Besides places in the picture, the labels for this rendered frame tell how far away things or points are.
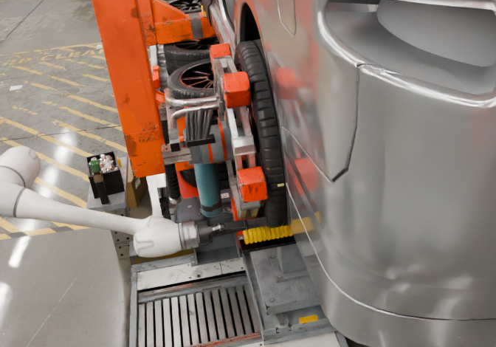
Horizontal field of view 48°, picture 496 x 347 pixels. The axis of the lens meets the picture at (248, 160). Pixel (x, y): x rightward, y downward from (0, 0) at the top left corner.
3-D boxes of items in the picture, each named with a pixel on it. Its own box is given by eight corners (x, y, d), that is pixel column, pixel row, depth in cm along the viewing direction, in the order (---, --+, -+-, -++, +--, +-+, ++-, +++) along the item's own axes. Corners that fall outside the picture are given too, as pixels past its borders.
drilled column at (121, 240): (137, 255, 280) (119, 186, 259) (117, 259, 279) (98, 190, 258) (137, 244, 289) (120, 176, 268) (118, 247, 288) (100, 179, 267)
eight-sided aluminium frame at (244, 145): (265, 244, 186) (249, 95, 159) (246, 248, 185) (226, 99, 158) (240, 166, 233) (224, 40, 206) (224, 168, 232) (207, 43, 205)
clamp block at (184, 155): (193, 160, 175) (190, 145, 172) (164, 165, 174) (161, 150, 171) (191, 153, 179) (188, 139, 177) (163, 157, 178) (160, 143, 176)
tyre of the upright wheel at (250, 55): (285, 23, 217) (300, 176, 241) (226, 32, 215) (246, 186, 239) (334, 47, 156) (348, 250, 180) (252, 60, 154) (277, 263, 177)
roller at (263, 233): (317, 234, 203) (317, 221, 201) (239, 249, 201) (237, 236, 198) (314, 225, 208) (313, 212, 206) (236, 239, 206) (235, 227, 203)
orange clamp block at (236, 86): (250, 105, 170) (251, 89, 162) (225, 109, 170) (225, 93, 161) (246, 86, 173) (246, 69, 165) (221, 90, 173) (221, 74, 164)
